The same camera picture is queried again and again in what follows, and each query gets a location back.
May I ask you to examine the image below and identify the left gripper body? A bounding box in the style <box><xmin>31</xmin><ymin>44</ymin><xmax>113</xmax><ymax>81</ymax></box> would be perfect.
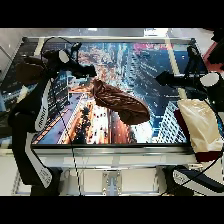
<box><xmin>77</xmin><ymin>63</ymin><xmax>99</xmax><ymax>79</ymax></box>

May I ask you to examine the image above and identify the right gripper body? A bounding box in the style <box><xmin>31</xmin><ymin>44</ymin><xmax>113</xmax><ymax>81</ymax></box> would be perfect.
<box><xmin>155</xmin><ymin>70</ymin><xmax>178</xmax><ymax>87</ymax></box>

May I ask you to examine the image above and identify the brown shirt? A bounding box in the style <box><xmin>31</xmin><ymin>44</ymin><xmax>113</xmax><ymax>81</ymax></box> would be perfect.
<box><xmin>91</xmin><ymin>77</ymin><xmax>151</xmax><ymax>126</ymax></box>

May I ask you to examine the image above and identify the cream garment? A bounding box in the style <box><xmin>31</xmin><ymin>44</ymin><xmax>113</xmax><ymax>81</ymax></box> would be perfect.
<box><xmin>177</xmin><ymin>98</ymin><xmax>224</xmax><ymax>154</ymax></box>

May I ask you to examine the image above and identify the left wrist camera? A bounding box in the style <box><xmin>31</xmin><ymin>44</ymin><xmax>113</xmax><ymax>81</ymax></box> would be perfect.
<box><xmin>70</xmin><ymin>41</ymin><xmax>83</xmax><ymax>63</ymax></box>

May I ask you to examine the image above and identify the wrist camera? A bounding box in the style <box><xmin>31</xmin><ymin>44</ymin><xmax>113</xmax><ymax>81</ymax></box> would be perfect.
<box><xmin>185</xmin><ymin>45</ymin><xmax>202</xmax><ymax>78</ymax></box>
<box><xmin>70</xmin><ymin>41</ymin><xmax>83</xmax><ymax>63</ymax></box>

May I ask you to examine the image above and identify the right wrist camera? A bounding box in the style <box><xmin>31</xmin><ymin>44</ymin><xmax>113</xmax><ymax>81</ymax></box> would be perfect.
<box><xmin>185</xmin><ymin>45</ymin><xmax>202</xmax><ymax>78</ymax></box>

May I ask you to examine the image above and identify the silver frame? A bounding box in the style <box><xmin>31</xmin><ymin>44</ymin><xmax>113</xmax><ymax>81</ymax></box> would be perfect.
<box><xmin>0</xmin><ymin>34</ymin><xmax>224</xmax><ymax>197</ymax></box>

